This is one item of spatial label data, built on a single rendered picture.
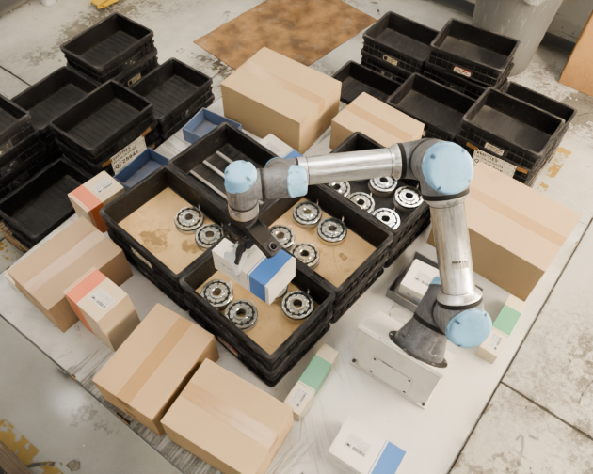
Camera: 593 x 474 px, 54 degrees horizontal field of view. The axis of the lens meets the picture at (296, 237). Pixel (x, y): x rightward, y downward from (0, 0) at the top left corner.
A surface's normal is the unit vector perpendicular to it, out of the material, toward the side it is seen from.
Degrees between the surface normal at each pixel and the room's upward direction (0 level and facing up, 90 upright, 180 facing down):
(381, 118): 0
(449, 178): 44
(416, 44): 0
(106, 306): 0
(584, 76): 73
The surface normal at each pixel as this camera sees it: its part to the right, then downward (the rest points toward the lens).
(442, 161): 0.09, 0.14
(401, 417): 0.02, -0.58
